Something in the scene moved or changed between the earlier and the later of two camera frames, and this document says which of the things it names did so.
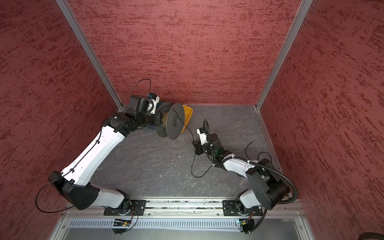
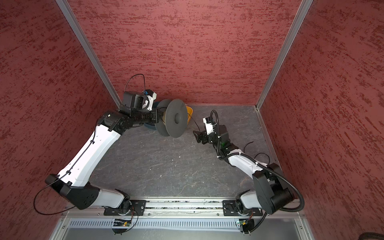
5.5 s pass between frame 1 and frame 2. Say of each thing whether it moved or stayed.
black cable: moved
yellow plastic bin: stayed
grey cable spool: stayed
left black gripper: stayed
